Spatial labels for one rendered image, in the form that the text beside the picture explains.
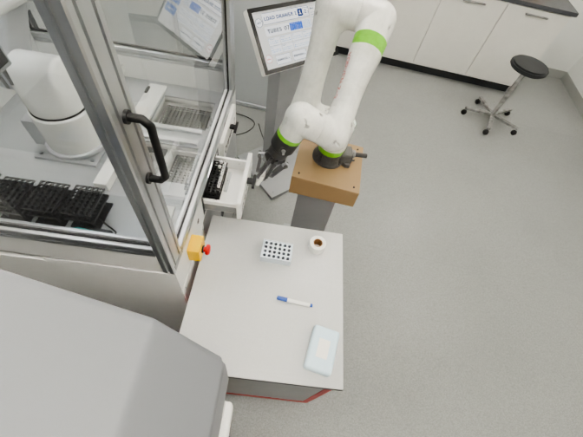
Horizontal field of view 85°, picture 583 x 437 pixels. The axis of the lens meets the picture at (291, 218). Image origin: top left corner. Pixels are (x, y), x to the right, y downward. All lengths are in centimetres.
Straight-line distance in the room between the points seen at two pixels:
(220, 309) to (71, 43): 93
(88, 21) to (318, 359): 104
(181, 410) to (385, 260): 211
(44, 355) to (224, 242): 111
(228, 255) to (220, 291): 16
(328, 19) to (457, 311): 192
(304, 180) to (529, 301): 194
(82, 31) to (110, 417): 46
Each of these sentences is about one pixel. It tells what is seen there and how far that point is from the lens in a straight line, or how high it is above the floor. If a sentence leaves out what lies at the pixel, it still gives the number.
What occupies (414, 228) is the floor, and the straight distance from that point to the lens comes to 263.
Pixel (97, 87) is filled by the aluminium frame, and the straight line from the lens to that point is 59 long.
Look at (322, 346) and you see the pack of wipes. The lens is 118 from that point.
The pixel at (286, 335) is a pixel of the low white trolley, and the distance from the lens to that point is 122.
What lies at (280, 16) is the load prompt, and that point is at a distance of 197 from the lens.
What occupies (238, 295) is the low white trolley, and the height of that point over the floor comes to 76.
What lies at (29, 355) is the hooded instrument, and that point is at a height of 169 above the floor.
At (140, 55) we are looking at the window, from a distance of 76.
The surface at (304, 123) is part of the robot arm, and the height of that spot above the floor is 127.
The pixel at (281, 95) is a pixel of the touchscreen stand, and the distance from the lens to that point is 217.
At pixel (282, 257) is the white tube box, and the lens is 130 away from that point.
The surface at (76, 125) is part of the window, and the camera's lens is 70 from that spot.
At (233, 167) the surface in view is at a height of 85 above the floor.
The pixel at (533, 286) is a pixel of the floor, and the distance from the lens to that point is 293.
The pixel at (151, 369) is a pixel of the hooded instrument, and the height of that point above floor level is 163.
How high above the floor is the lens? 193
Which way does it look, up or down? 55 degrees down
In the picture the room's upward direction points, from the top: 13 degrees clockwise
